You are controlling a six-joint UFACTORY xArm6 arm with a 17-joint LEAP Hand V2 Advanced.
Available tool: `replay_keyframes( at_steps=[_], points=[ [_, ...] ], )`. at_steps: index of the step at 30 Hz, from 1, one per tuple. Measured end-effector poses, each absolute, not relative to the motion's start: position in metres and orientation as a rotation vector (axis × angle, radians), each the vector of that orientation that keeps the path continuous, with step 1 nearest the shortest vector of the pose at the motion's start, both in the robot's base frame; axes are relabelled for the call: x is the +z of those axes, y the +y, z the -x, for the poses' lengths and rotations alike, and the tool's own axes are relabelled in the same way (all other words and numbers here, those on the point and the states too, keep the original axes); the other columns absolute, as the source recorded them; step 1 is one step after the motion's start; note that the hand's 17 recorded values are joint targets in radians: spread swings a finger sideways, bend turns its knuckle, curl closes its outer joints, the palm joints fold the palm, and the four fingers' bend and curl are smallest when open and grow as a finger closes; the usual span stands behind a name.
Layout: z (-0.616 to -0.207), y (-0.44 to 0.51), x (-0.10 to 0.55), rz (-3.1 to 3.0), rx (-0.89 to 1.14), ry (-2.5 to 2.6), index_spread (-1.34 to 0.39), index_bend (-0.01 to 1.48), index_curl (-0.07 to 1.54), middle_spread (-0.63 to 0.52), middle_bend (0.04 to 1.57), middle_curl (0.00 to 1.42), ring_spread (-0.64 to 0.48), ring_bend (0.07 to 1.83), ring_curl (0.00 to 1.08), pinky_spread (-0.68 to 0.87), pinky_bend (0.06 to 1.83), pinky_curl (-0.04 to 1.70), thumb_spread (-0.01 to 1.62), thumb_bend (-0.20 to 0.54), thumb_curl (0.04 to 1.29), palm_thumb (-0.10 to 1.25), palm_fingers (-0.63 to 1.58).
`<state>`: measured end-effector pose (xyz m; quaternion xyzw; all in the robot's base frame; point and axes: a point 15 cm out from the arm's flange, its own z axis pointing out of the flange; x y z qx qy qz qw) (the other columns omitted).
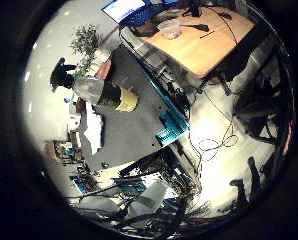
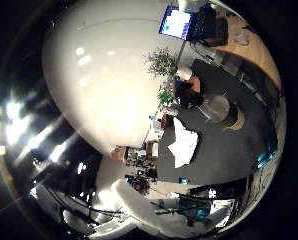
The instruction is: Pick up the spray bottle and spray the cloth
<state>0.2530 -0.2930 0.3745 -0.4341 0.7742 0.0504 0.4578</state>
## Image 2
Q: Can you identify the dark grey topped table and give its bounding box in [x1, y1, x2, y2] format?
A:
[157, 109, 278, 186]

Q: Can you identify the white cloth with dark grid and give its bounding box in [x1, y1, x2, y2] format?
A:
[167, 117, 200, 169]

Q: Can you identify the small green leafy plant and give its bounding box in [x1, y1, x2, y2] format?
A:
[157, 84, 175, 108]

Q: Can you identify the white paper sheet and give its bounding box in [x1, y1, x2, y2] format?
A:
[150, 118, 163, 134]

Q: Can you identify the large green leafy plant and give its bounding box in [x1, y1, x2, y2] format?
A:
[145, 48, 178, 79]

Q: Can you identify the black cable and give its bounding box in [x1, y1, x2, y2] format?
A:
[47, 188, 125, 223]

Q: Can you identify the computer monitor with lit screen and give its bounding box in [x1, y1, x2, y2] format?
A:
[158, 5, 194, 41]

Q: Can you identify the wooden desk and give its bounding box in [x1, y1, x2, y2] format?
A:
[218, 16, 281, 88]

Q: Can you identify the cluttered equipment rack with screens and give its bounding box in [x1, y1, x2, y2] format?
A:
[123, 169, 157, 195]

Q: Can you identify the person in dark clothes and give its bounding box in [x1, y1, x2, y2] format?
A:
[173, 75, 205, 109]

